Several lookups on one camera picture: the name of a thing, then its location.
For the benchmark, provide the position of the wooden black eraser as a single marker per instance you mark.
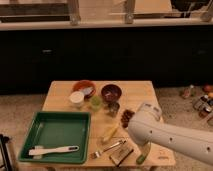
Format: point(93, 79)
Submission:
point(119, 155)

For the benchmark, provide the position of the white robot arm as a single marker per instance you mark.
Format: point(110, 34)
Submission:
point(145, 126)

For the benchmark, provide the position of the purple bowl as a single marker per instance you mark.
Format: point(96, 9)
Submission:
point(111, 92)

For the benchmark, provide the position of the orange bowl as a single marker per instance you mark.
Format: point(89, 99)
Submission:
point(85, 85)

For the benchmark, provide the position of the wooden table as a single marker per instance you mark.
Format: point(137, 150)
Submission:
point(133, 93)

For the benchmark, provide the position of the green cup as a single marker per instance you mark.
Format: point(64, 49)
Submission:
point(95, 103)

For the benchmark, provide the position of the small metal cup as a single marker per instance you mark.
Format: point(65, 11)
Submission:
point(113, 108)

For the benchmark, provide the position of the white cup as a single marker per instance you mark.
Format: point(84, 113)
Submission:
point(77, 98)

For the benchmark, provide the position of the dark red grapes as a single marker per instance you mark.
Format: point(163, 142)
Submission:
point(126, 116)

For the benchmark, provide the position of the metal fork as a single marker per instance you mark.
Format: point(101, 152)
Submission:
point(98, 153)

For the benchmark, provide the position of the green plastic tray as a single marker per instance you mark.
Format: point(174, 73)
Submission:
point(51, 129)

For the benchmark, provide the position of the white spatula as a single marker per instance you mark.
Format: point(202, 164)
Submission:
point(41, 151)

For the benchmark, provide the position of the green cucumber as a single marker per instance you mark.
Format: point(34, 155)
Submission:
point(145, 149)

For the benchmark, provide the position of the black object at left edge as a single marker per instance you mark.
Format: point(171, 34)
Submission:
point(4, 141)

